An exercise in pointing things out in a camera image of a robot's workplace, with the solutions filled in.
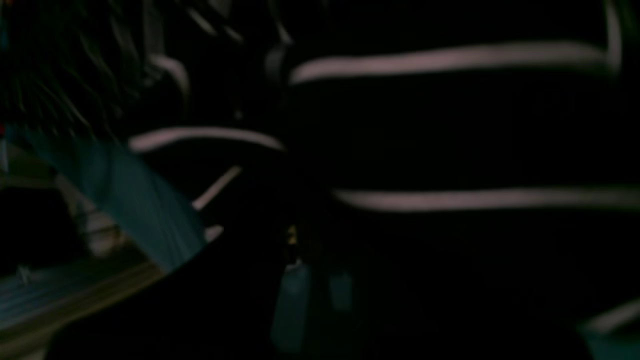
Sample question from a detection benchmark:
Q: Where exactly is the teal tablecloth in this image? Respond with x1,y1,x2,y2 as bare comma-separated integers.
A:
0,125,208,331

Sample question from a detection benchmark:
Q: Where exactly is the navy white striped t-shirt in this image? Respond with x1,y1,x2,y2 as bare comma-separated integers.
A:
0,0,640,360

